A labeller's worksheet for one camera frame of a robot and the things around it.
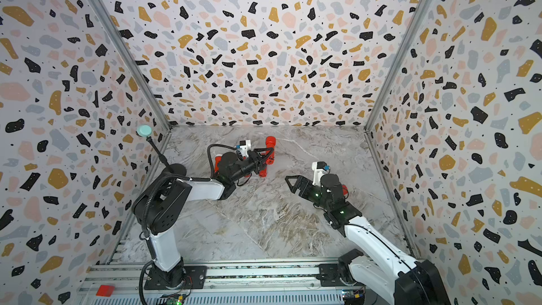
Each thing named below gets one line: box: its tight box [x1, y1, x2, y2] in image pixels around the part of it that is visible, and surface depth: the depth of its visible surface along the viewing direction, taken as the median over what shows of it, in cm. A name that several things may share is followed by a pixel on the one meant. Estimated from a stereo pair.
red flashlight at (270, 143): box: [259, 135, 277, 178], surface depth 89 cm
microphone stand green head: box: [136, 124, 153, 138], surface depth 73 cm
